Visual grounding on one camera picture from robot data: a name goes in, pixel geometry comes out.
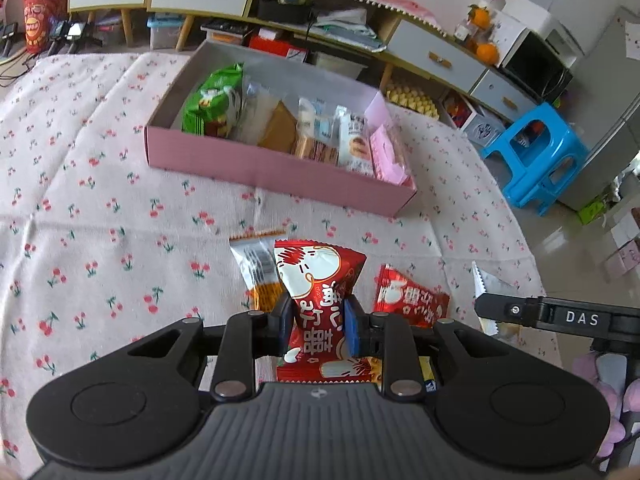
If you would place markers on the long cake snack packet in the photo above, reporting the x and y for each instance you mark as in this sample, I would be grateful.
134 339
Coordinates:
355 147

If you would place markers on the pink snack packet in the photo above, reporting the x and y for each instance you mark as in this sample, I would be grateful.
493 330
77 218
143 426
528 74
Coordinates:
390 155

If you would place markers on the long wooden drawer cabinet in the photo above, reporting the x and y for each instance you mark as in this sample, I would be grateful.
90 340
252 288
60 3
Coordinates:
415 45

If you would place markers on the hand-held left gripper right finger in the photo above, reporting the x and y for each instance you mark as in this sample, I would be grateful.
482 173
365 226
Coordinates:
352 330

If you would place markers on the yellow egg tray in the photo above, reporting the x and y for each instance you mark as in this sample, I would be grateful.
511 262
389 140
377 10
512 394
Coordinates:
410 100

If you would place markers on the green packet on floor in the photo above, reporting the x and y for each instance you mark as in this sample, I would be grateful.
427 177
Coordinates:
595 211

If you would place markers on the cracker snack packet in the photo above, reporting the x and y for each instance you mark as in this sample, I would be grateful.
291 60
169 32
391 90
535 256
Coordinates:
315 150

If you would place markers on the clear bin with blue lid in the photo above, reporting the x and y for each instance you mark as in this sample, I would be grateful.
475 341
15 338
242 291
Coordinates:
165 35

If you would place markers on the blue plastic stool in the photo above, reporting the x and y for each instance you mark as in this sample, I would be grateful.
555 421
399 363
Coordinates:
540 125

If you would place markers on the folded pale cloths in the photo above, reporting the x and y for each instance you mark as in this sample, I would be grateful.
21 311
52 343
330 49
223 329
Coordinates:
345 30

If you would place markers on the black printed book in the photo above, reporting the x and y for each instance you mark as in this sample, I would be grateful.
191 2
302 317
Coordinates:
225 25

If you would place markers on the brown snack packet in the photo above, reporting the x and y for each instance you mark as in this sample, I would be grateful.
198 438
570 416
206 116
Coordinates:
277 127

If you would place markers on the white microwave oven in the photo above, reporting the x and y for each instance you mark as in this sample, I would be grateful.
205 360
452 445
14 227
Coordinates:
535 67

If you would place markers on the yellow snack packet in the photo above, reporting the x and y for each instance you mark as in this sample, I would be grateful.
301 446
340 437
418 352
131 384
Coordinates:
427 372

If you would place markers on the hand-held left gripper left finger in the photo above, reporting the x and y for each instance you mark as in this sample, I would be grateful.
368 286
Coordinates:
285 320

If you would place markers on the blue and white snack packet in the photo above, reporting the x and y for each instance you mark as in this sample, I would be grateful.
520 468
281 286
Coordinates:
312 117

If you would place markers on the clear storage bin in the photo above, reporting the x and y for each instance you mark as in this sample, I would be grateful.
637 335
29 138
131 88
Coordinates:
225 38

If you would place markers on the person's pink fluffy clothing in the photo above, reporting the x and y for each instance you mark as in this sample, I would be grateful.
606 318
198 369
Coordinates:
587 365

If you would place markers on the red cardboard box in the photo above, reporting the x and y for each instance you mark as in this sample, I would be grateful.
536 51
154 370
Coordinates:
270 45

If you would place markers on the red printed bag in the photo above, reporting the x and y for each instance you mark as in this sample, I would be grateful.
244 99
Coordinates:
37 20

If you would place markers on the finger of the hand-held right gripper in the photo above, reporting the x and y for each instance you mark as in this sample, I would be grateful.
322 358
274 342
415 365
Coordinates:
512 310

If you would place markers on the green snack packet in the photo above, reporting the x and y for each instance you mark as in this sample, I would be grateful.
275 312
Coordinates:
210 100

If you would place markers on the red snack packet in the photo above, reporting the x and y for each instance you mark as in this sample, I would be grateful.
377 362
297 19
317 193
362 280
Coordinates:
407 300
320 280

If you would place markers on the grey refrigerator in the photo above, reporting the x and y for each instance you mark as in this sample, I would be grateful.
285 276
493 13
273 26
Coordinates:
610 110

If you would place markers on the clear white snack packet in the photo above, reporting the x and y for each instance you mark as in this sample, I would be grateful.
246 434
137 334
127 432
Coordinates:
255 110

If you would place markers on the white sawtooth snack packet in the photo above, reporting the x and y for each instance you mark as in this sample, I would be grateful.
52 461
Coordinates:
492 287

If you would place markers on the orange and white snack packet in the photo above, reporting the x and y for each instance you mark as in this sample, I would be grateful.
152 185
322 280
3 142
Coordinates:
255 265

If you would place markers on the black box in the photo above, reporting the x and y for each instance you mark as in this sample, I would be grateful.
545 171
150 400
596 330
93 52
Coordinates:
280 10

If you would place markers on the pale cardboard boxes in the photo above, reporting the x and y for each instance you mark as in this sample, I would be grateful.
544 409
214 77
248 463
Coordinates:
625 240

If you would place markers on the cherry print cloth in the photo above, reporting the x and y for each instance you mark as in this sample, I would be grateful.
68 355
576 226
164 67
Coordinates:
100 185

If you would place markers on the white printed box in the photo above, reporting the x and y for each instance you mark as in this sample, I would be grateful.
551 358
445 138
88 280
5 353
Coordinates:
482 130

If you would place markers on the pink cardboard box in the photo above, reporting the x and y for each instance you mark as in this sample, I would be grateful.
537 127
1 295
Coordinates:
250 170

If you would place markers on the orange fruit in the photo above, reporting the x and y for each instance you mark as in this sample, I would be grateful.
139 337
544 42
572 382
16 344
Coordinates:
487 54
480 16

